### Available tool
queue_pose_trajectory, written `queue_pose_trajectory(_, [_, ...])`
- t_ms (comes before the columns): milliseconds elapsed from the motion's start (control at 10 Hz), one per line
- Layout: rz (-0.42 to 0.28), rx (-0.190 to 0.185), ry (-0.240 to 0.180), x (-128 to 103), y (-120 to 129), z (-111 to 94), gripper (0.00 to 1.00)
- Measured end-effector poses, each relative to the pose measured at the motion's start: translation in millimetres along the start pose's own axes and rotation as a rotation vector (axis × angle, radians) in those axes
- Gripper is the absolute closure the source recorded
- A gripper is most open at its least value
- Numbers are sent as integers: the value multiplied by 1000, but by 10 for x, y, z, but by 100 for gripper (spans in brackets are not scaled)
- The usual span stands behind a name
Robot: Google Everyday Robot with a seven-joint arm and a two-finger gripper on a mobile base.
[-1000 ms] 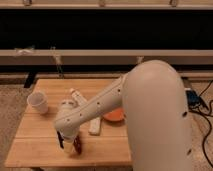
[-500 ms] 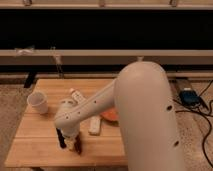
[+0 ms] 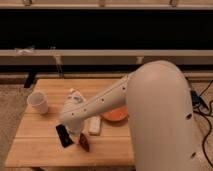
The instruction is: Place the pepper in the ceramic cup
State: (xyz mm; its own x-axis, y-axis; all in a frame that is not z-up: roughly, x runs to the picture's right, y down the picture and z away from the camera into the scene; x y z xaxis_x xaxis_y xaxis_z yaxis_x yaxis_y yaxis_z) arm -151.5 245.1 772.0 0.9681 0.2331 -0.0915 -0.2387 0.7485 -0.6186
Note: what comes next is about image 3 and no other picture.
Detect wooden table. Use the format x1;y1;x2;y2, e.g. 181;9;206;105
5;79;134;168

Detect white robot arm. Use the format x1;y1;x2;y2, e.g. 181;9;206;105
59;60;199;171

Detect black cables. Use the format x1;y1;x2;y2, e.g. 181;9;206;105
190;79;213;168

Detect white tube bottle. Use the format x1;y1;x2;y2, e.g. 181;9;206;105
68;88;85;103

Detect black rectangular phone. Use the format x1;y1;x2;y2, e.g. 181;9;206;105
56;125;73;148

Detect orange plate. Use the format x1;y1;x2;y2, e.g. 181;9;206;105
102;106;128;122

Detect white rectangular sponge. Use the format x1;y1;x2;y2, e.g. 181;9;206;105
88;116;101;135

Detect dark red pepper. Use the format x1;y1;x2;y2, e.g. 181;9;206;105
79;133;90;152

